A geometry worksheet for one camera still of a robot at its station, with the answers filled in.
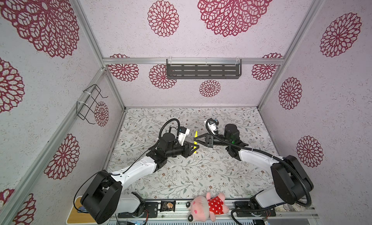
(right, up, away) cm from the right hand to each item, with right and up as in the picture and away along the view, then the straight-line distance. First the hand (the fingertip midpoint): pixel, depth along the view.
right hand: (194, 139), depth 75 cm
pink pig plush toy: (+2, -31, -8) cm, 32 cm away
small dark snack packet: (-14, -34, -1) cm, 37 cm away
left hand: (+2, -5, +2) cm, 5 cm away
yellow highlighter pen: (+1, -2, -1) cm, 2 cm away
